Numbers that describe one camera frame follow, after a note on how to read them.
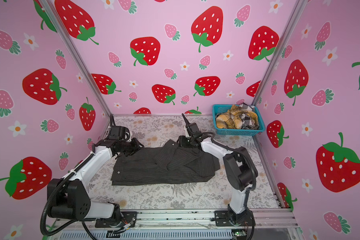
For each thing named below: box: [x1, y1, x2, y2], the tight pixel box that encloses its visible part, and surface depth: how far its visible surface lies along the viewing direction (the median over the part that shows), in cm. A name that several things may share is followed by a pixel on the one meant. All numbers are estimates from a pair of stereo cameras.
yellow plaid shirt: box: [216, 104, 259, 129], surface depth 106 cm
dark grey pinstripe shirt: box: [111, 139, 221, 186], surface depth 92 cm
